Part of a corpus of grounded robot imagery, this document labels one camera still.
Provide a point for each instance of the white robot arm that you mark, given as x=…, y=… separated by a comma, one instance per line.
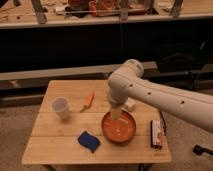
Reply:
x=193, y=107

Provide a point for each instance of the translucent plastic cup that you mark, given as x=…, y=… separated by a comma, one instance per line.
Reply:
x=60, y=106

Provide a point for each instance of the black object on floor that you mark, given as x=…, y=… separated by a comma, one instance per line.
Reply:
x=199, y=150

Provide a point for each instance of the orange round plate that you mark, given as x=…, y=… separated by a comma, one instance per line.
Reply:
x=120, y=130

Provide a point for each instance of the yellow sponge tool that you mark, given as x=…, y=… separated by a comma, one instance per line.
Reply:
x=116, y=112

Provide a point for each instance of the wooden workbench shelf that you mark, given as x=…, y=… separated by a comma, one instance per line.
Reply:
x=53, y=13

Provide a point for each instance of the wooden table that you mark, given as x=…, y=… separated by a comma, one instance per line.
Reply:
x=68, y=129

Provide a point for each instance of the blue folded cloth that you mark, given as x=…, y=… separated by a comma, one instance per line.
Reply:
x=89, y=141

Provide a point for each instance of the white lying bottle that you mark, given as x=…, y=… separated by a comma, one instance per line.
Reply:
x=129, y=105

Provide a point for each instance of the orange toy carrot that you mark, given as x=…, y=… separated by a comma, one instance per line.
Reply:
x=88, y=101

